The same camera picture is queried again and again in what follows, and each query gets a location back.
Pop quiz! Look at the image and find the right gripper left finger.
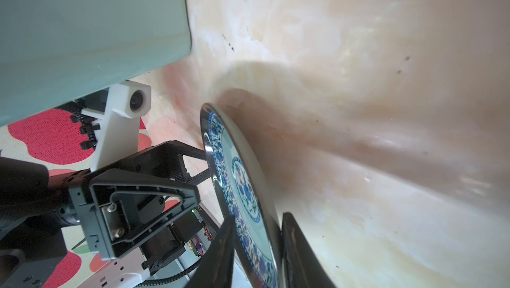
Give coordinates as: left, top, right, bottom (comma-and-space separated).
185, 215, 236, 288

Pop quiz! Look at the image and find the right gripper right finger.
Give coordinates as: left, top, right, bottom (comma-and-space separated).
282, 212, 335, 288

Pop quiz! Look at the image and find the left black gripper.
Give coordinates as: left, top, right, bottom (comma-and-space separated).
1, 141, 207, 276

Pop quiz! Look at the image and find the teal patterned small plate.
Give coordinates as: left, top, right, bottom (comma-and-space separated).
200, 103, 284, 287

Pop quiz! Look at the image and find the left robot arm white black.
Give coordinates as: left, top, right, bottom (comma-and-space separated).
1, 141, 209, 287

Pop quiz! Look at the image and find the mint green plastic bin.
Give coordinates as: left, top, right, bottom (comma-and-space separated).
1, 0, 191, 125

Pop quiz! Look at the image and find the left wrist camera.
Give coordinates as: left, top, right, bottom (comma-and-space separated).
74, 81, 151, 171

